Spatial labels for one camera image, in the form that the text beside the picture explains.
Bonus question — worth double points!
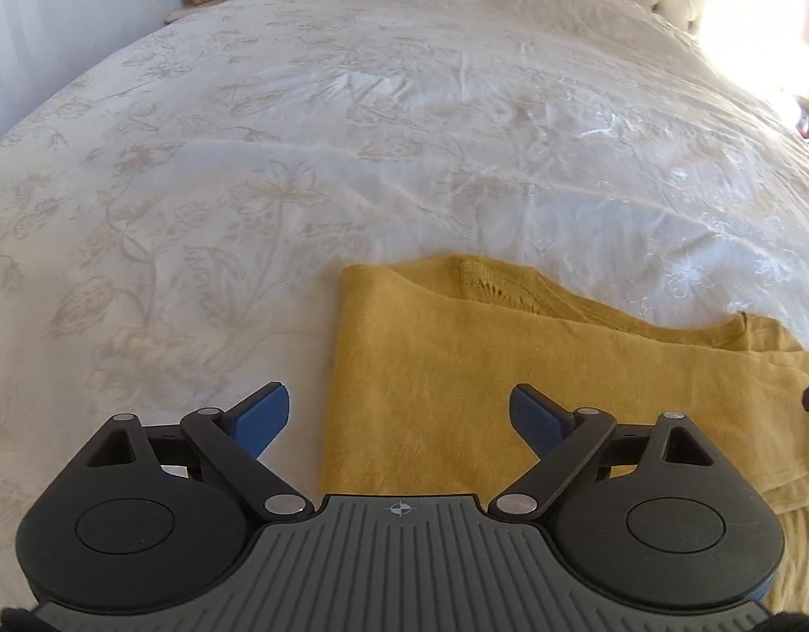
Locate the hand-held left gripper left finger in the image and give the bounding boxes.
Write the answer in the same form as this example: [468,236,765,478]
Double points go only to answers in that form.
[87,381,314,523]

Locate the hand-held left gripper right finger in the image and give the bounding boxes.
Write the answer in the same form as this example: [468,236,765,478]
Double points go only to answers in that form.
[487,383,716,520]

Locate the yellow knit sweater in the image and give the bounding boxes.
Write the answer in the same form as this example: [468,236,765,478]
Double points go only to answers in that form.
[318,253,809,632]

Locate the bed with white floral bedspread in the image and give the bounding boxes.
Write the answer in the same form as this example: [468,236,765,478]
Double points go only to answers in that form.
[0,0,809,515]

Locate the cream bedside table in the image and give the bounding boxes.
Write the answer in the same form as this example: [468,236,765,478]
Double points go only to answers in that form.
[162,0,229,26]

